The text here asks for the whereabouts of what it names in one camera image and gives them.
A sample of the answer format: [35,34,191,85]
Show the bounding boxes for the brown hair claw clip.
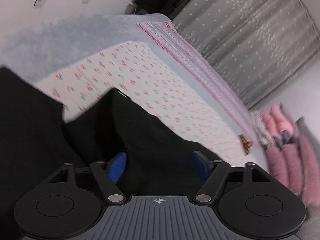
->
[239,134,253,154]

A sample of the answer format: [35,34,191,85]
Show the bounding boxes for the grey striped cloth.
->
[250,111,272,150]

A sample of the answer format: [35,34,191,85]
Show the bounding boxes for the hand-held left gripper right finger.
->
[194,151,274,204]

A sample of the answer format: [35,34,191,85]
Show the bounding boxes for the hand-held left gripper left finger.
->
[47,152,127,204]

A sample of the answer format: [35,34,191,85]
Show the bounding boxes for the pink striped sheet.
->
[137,21,258,145]

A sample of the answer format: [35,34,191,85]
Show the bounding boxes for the grey star curtain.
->
[172,0,320,110]

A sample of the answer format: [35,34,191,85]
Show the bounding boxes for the black pants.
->
[0,66,224,230]

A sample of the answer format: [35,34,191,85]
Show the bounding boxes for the cherry print bed sheet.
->
[35,41,253,168]

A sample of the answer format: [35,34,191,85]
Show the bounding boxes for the light blue blanket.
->
[0,13,250,123]

